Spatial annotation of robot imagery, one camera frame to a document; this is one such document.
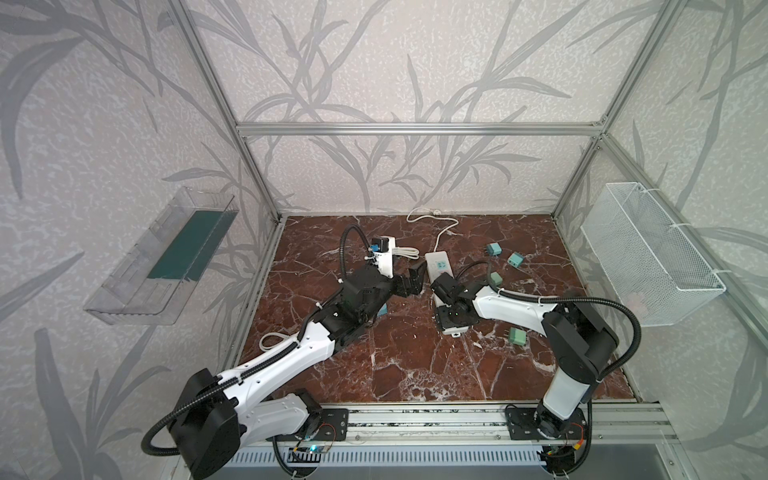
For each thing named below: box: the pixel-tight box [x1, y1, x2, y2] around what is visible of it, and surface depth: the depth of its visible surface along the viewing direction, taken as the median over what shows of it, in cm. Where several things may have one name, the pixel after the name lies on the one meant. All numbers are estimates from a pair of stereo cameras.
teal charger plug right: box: [507, 251, 524, 268], surface depth 107 cm
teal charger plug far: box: [486, 242, 503, 256], surface depth 110 cm
